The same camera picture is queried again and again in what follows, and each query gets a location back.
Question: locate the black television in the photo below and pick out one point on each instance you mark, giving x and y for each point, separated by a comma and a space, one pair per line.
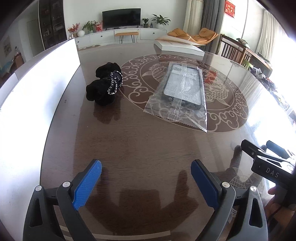
121, 18

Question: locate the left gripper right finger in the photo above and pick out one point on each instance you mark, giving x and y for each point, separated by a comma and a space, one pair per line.
249, 222

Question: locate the red wall decoration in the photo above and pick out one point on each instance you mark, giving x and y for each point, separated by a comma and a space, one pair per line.
229, 8

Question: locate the white tv cabinet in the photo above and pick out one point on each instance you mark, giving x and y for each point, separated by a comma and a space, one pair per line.
146, 35

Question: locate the white flat cardboard box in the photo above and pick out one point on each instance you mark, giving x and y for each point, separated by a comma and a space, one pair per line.
174, 44

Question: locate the red flower white vase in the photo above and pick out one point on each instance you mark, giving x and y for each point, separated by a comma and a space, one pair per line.
75, 32

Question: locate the green potted plant right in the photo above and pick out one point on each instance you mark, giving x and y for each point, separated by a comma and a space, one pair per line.
161, 21

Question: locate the person's right hand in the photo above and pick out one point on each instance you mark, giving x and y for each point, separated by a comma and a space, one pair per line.
280, 220

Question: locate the black glass display cabinet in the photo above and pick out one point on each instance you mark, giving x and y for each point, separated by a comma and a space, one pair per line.
51, 21

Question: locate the green potted plant left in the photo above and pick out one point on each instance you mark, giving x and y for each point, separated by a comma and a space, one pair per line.
90, 26

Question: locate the orange lounge chair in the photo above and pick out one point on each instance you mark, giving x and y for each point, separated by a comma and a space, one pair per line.
204, 37

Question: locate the wooden bench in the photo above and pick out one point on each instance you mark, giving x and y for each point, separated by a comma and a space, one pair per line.
122, 35

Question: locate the phone case in plastic bag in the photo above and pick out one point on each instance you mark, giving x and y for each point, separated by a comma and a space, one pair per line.
180, 97

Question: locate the black beaded hair scrunchie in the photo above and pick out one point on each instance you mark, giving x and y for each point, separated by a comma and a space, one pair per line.
103, 90

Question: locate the green potted plant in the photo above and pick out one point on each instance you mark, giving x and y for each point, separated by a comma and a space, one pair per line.
90, 26
161, 21

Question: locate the small potted plant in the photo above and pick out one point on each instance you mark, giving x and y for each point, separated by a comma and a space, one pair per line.
145, 22

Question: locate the wooden dining chair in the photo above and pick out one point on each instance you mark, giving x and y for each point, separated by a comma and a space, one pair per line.
233, 50

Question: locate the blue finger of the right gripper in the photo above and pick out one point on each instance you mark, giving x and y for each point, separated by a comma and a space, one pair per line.
257, 153
277, 149

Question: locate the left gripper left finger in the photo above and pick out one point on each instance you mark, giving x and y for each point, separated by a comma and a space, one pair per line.
41, 222

